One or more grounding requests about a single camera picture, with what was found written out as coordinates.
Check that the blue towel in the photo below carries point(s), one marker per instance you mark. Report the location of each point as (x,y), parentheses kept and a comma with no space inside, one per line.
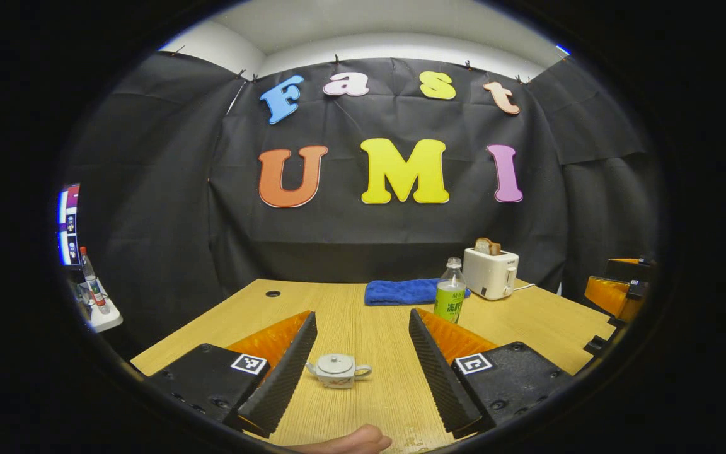
(401,292)

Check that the bread slice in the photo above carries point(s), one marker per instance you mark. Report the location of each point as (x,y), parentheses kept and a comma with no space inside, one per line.
(488,246)

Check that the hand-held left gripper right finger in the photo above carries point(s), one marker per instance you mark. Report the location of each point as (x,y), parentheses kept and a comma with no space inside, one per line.
(442,372)

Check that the white teacup lid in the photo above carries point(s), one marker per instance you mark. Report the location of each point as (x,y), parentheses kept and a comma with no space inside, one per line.
(336,364)

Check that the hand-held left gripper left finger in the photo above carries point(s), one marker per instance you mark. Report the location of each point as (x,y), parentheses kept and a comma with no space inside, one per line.
(281,378)

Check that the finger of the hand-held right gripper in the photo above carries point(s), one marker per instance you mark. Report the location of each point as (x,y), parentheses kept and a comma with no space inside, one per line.
(631,270)
(609,296)

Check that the white teacup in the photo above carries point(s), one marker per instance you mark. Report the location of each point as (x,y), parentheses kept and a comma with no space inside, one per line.
(338,379)

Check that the white side table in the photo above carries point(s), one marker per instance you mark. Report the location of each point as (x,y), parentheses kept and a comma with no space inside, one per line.
(109,323)

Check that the red cap clear bottle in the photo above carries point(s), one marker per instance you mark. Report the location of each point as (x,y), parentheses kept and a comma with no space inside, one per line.
(94,290)

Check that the green label water bottle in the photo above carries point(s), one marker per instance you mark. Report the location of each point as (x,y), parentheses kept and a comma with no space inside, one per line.
(450,302)

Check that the white toaster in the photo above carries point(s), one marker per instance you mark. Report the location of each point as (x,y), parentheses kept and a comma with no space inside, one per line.
(489,274)

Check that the computer monitor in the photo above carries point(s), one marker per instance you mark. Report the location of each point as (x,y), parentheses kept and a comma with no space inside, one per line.
(68,227)

